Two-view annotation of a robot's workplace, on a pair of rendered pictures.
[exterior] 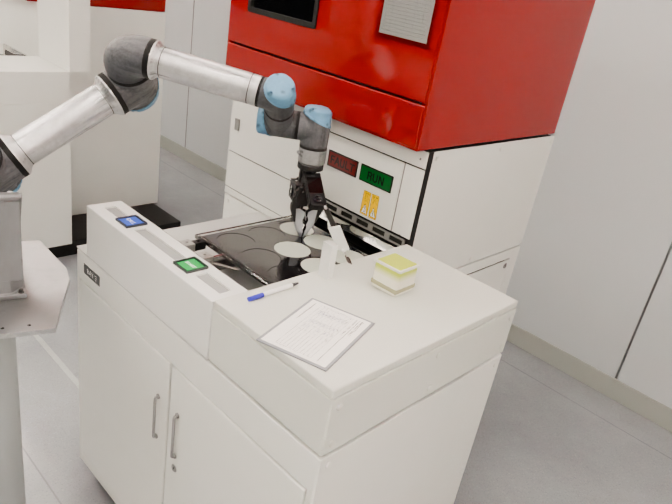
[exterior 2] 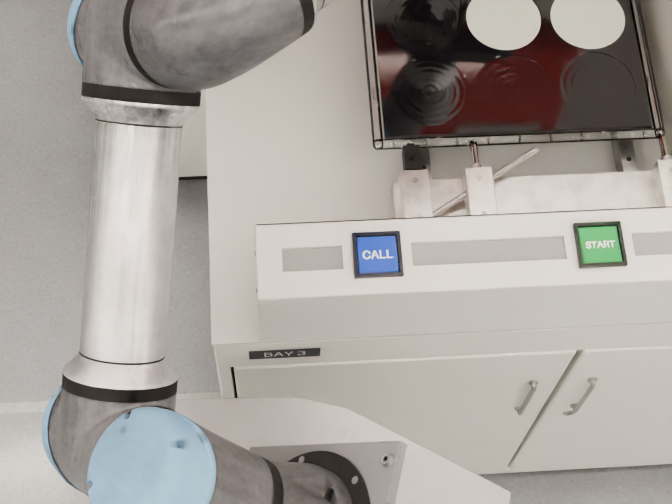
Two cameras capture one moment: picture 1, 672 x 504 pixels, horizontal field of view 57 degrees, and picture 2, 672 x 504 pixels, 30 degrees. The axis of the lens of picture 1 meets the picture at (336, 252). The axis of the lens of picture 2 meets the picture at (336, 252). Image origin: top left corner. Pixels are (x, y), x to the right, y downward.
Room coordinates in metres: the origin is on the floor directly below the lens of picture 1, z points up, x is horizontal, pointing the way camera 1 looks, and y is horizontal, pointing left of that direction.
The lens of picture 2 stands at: (1.03, 0.99, 2.28)
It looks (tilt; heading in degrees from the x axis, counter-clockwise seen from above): 66 degrees down; 311
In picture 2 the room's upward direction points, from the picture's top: 5 degrees clockwise
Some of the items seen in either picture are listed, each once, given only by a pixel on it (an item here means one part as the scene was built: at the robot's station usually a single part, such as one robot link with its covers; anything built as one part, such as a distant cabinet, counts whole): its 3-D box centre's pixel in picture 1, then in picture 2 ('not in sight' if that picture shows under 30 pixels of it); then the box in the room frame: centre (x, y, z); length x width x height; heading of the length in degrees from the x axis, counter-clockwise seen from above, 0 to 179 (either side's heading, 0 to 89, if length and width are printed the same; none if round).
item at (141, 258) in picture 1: (158, 270); (484, 274); (1.30, 0.40, 0.89); 0.55 x 0.09 x 0.14; 49
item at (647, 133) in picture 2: (238, 264); (520, 138); (1.39, 0.24, 0.90); 0.38 x 0.01 x 0.01; 49
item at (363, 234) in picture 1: (342, 235); not in sight; (1.70, -0.01, 0.89); 0.44 x 0.02 x 0.10; 49
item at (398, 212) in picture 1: (311, 175); not in sight; (1.82, 0.12, 1.02); 0.82 x 0.03 x 0.40; 49
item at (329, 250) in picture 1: (334, 248); not in sight; (1.29, 0.00, 1.03); 0.06 x 0.04 x 0.13; 139
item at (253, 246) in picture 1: (292, 250); (503, 19); (1.53, 0.12, 0.90); 0.34 x 0.34 x 0.01; 49
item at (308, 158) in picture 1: (310, 156); not in sight; (1.63, 0.11, 1.13); 0.08 x 0.08 x 0.05
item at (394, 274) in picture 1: (394, 274); not in sight; (1.27, -0.14, 1.00); 0.07 x 0.07 x 0.07; 51
